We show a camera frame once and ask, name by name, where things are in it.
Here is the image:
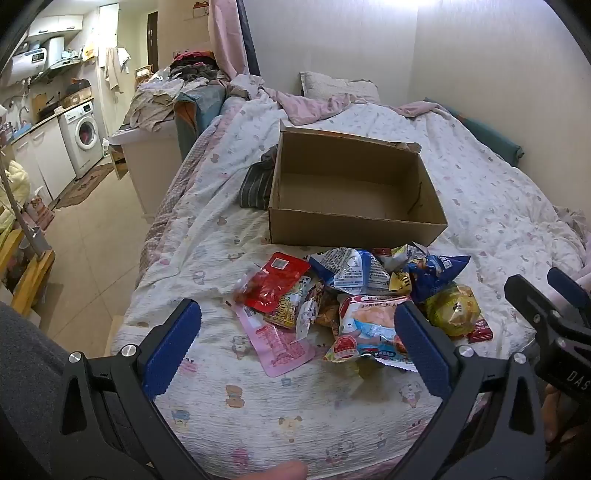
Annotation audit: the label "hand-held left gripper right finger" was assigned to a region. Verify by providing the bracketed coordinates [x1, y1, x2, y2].
[394, 298, 548, 480]

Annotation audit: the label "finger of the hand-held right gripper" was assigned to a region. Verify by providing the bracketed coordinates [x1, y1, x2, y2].
[504, 274, 561, 334]
[547, 266, 591, 317]

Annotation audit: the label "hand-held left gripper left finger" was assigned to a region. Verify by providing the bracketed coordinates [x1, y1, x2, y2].
[58, 298, 208, 480]

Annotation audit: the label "blue and white snack bag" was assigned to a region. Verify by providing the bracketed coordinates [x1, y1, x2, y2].
[308, 247, 400, 296]

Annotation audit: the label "pink snack packet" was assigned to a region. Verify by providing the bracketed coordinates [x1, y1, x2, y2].
[233, 305, 317, 378]

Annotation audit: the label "yellow cartoon snack packet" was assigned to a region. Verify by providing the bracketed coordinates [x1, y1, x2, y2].
[263, 274, 324, 330]

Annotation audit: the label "cardboard box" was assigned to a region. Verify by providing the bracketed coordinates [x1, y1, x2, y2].
[268, 119, 450, 247]

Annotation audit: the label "person's right hand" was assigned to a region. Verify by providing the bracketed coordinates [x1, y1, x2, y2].
[541, 382, 591, 448]

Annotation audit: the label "person's left hand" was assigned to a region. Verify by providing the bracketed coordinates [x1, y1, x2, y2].
[242, 460, 309, 480]

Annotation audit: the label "yellow green snack bag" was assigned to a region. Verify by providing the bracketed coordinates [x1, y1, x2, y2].
[425, 284, 483, 340]

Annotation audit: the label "small red snack packet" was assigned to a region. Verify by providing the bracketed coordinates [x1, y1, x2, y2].
[466, 318, 494, 343]

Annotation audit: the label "white shrimp cracker bag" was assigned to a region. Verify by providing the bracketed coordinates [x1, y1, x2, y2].
[323, 295, 419, 372]

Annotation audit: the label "small yellow snack packet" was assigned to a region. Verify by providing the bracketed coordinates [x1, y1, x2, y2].
[390, 270, 413, 296]

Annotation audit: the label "dark blue snack bag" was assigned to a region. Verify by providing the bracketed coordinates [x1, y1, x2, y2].
[406, 254, 472, 303]

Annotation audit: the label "silver crumpled snack packet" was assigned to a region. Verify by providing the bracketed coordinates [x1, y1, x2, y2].
[374, 244, 428, 273]

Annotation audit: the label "orange snack packet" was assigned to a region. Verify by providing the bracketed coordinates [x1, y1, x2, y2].
[318, 291, 345, 328]

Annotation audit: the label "white printed quilt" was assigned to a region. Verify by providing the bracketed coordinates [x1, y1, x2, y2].
[111, 90, 591, 480]

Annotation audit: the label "person's grey clothing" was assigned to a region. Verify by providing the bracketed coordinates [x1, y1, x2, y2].
[0, 300, 70, 480]

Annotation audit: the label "yellow wooden stool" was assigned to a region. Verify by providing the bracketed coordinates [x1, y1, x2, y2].
[0, 228, 56, 319]

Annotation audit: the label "teal cushion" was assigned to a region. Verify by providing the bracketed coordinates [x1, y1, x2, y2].
[425, 97, 525, 167]

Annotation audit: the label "dark striped cloth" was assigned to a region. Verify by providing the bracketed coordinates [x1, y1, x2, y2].
[239, 145, 279, 210]

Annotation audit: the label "white storage cabinet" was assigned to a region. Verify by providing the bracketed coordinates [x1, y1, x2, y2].
[110, 122, 185, 217]

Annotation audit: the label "patterned floor rug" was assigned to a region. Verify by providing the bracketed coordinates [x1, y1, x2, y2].
[55, 161, 116, 210]

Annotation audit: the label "cream puffy jacket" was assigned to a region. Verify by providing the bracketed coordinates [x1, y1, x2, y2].
[0, 159, 31, 232]

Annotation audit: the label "white washing machine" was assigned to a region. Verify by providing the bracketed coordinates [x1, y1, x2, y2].
[59, 102, 105, 178]

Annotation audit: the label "white kitchen base cabinet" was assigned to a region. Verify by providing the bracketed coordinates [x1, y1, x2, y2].
[11, 115, 77, 204]

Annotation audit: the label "blue denim jeans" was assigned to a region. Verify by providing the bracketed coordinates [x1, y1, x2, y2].
[177, 85, 227, 158]

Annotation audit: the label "pile of clothes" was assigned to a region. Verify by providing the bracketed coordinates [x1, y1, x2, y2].
[122, 51, 232, 130]

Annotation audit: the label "pink crumpled blanket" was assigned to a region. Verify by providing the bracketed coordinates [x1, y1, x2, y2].
[231, 74, 444, 127]

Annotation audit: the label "pale patterned pillow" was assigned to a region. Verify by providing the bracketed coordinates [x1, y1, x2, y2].
[299, 71, 382, 104]

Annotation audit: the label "hanging white towel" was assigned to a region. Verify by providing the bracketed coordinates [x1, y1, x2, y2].
[104, 46, 132, 90]

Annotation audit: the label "dark door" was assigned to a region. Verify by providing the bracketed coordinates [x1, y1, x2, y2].
[147, 11, 158, 70]

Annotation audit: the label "pink curtain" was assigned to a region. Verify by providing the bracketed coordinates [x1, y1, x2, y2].
[208, 0, 247, 79]

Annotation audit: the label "white water heater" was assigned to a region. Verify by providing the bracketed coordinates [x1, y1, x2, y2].
[9, 37, 65, 81]

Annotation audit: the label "white wall cabinets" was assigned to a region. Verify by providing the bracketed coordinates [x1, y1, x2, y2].
[28, 16, 84, 40]

